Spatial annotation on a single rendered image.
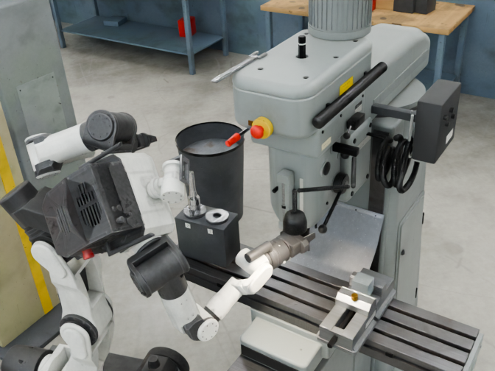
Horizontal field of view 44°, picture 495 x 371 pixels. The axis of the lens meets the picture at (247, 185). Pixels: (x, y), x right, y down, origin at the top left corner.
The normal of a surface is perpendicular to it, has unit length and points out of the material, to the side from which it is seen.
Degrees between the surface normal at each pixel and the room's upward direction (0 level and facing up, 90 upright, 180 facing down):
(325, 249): 45
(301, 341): 0
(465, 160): 0
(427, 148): 90
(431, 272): 0
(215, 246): 90
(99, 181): 59
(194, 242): 90
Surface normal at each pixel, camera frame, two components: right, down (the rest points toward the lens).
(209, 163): -0.01, 0.59
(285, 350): -0.05, -0.84
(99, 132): -0.25, 0.07
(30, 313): 0.84, 0.26
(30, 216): -0.28, 0.53
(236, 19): -0.54, 0.47
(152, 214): 0.78, -0.37
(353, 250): -0.42, -0.26
